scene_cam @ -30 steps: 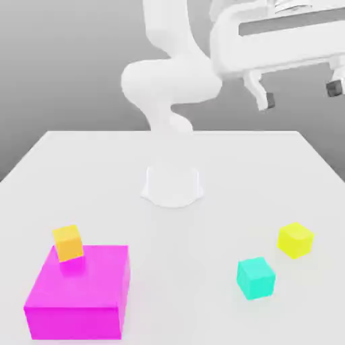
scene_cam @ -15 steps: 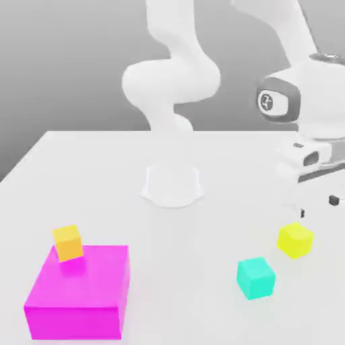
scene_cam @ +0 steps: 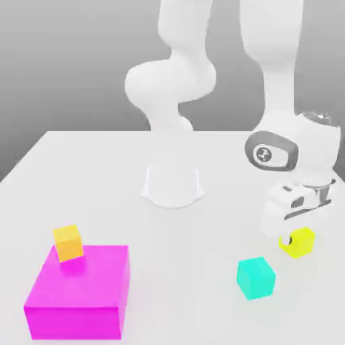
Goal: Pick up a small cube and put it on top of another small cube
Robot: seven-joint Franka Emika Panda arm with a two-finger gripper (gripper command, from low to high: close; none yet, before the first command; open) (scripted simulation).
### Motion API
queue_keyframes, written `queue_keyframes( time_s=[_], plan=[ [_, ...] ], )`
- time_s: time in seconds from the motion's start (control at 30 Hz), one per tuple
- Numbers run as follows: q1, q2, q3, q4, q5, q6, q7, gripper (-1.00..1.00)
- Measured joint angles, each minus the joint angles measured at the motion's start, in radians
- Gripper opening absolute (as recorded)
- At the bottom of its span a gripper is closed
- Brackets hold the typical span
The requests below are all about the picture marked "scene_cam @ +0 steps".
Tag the small orange cube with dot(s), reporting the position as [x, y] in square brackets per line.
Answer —
[68, 244]

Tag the small cyan cube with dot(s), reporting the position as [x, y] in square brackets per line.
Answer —
[256, 279]

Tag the small yellow cube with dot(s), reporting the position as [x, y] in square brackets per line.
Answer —
[300, 244]

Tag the large magenta box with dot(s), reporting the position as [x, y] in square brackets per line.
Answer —
[78, 296]

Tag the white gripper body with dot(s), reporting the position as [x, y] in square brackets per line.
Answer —
[273, 221]

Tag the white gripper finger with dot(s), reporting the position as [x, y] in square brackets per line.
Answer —
[286, 240]

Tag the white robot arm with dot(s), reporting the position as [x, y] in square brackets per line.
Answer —
[172, 80]

